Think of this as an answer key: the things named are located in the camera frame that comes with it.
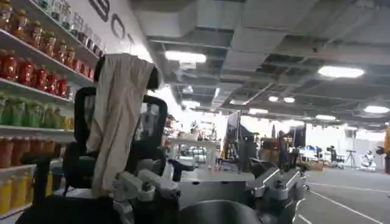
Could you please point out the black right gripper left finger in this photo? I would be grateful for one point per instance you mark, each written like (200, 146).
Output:
(152, 182)

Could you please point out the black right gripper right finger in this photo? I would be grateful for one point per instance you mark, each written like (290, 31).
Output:
(280, 182)

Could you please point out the small white table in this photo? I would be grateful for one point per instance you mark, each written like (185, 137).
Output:
(195, 144)

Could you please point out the beige cloth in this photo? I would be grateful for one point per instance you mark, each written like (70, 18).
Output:
(117, 121)

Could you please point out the black office chair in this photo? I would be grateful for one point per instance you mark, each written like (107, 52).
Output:
(79, 170)

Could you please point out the dark display banner stand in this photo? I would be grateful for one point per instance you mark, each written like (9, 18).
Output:
(233, 124)

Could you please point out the black tripod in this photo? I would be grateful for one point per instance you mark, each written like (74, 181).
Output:
(351, 156)

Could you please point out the oval ceiling light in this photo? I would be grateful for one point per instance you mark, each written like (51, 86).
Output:
(325, 117)
(340, 72)
(376, 109)
(185, 56)

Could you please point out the white robot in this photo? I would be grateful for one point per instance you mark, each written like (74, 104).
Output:
(368, 159)

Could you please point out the person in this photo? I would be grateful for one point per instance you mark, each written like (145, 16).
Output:
(387, 146)

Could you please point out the shelf with drink bottles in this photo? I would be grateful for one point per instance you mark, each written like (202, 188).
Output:
(33, 76)

